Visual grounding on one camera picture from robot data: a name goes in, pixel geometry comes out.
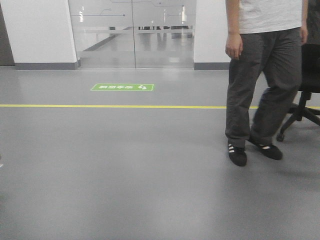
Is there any person's right hand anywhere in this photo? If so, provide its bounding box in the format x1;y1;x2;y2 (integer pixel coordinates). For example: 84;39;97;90
225;33;243;60

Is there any person in grey trousers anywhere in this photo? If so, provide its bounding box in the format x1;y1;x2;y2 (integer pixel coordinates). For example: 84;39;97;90
225;0;308;167

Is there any black office chair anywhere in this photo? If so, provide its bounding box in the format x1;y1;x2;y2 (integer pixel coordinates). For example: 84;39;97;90
276;0;320;142

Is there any glass double door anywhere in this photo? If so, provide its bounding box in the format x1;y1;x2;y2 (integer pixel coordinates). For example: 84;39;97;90
69;0;197;69

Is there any green floor sign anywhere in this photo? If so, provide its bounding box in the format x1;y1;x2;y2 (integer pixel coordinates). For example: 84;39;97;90
91;83;155;92

